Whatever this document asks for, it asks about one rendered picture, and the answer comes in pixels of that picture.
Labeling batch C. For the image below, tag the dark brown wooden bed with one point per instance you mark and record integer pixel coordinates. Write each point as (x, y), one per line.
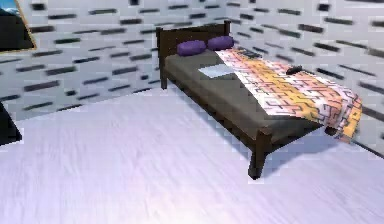
(213, 90)

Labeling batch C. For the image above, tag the orange pink patterned blanket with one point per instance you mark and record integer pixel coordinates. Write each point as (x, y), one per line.
(300, 93)

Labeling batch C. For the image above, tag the pale grey flat rectangle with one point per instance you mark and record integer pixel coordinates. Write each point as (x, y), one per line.
(216, 70)

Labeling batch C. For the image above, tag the small black remote control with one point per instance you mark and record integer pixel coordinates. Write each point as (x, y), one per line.
(294, 70)

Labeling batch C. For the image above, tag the black furniture corner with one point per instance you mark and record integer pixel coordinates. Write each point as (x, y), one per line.
(7, 128)

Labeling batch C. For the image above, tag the purple pillow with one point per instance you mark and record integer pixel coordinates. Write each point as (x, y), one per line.
(220, 43)
(190, 47)

